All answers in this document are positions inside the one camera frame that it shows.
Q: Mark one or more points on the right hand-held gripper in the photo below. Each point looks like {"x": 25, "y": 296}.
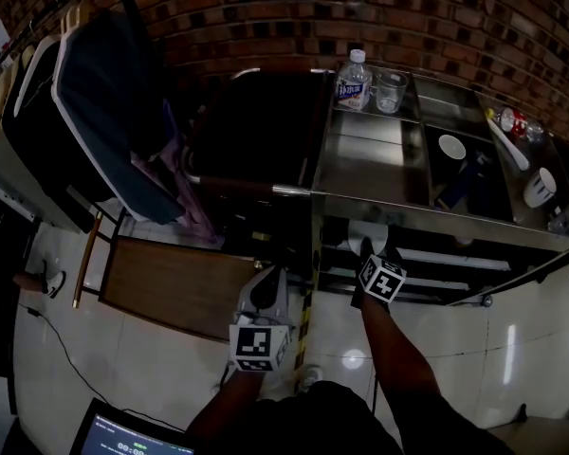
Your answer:
{"x": 381, "y": 282}

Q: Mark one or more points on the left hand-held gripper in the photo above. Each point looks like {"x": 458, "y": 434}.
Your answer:
{"x": 261, "y": 311}

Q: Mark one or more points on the stainless steel cart shelf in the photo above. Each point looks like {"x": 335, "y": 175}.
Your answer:
{"x": 374, "y": 154}

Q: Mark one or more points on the person's left forearm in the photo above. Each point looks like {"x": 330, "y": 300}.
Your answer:
{"x": 232, "y": 403}

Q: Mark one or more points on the person's right forearm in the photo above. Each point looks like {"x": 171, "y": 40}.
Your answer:
{"x": 393, "y": 349}

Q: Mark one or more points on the cart caster wheel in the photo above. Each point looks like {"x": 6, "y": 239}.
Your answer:
{"x": 486, "y": 300}

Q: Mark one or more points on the yellow black striped tape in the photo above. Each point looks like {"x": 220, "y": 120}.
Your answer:
{"x": 306, "y": 315}

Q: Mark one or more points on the person's white shoe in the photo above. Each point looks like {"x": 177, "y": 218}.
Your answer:
{"x": 310, "y": 376}

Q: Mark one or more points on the wooden rack base board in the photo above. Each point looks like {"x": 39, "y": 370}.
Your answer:
{"x": 175, "y": 287}

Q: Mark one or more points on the purple cloth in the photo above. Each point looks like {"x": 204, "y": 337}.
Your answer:
{"x": 194, "y": 206}

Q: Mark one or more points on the person's black clothing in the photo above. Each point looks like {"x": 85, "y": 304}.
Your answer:
{"x": 322, "y": 420}

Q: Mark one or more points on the dark blue box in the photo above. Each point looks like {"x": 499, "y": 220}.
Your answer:
{"x": 467, "y": 180}

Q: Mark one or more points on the white bowl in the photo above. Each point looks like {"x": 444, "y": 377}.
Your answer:
{"x": 452, "y": 147}

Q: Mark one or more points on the laptop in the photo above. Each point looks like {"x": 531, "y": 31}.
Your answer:
{"x": 128, "y": 431}

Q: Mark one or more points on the white striped mug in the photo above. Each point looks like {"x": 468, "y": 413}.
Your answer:
{"x": 539, "y": 187}

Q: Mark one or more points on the black armchair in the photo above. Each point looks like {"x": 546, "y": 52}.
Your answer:
{"x": 261, "y": 126}

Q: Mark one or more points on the white plastic spoon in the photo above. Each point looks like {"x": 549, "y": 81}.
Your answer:
{"x": 509, "y": 147}

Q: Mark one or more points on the clear glass cup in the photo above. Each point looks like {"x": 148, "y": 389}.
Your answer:
{"x": 390, "y": 92}

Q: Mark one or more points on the crumpled clear plastic bottle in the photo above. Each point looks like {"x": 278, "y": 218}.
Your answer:
{"x": 566, "y": 223}

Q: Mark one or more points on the clear plastic water bottle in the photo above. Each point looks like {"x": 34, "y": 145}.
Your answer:
{"x": 354, "y": 85}

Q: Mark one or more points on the small yellow object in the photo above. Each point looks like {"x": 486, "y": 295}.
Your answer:
{"x": 490, "y": 113}

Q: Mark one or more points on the red label plastic bottle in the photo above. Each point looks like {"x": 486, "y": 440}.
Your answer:
{"x": 519, "y": 123}

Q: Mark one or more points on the dark blue white-trimmed garment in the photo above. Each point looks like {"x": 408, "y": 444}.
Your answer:
{"x": 114, "y": 121}

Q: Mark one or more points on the black white-trimmed garment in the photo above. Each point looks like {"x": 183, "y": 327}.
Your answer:
{"x": 38, "y": 126}

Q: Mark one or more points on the black clothes rack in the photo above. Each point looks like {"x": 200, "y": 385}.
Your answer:
{"x": 130, "y": 12}

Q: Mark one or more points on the wooden clothes hanger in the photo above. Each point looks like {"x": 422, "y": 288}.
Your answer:
{"x": 76, "y": 17}
{"x": 0, "y": 97}

